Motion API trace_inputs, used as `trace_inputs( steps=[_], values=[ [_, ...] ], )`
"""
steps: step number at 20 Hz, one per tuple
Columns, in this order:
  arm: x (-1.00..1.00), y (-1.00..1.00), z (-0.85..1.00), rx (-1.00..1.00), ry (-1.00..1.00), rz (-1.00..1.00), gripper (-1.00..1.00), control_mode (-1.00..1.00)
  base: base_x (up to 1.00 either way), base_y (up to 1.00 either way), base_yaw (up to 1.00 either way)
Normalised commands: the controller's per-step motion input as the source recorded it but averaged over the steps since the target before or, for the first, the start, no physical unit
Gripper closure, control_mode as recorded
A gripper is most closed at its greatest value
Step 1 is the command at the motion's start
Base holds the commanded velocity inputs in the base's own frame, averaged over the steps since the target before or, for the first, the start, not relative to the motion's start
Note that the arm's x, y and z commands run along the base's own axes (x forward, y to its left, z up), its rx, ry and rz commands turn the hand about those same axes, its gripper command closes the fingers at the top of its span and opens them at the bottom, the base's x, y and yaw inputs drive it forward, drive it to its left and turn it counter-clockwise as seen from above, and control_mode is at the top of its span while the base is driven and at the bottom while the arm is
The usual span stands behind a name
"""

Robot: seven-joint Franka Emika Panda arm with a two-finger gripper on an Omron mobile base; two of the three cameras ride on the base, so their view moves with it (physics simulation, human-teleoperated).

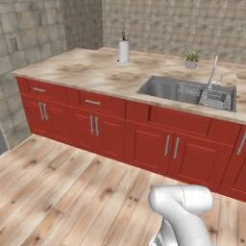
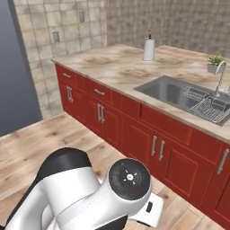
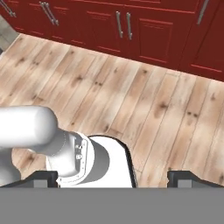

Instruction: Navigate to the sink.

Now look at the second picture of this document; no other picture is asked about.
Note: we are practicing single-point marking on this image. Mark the red cupboard door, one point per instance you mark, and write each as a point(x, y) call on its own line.
point(182, 172)
point(63, 99)
point(220, 200)
point(80, 106)
point(92, 115)
point(113, 127)
point(137, 143)

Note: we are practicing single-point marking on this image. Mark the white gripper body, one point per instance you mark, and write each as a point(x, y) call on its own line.
point(157, 211)

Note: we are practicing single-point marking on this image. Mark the white paper towel roll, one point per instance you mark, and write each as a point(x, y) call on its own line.
point(148, 49)

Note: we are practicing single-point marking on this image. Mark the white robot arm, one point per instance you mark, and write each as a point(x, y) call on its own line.
point(75, 191)

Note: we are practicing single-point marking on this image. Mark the red drawer front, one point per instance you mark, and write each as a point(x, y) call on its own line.
point(75, 78)
point(100, 97)

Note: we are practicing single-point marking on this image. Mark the silver tap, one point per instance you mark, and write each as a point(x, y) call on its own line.
point(221, 76)

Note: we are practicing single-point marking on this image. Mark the grey wall socket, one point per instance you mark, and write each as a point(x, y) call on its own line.
point(56, 36)
point(81, 16)

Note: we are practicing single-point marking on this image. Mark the green plant in grey pot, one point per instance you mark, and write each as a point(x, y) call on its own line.
point(215, 63)

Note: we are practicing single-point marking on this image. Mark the red fixed front panel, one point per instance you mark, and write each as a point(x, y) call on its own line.
point(125, 104)
point(166, 124)

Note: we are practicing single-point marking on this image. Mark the steel sink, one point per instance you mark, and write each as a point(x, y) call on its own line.
point(167, 90)

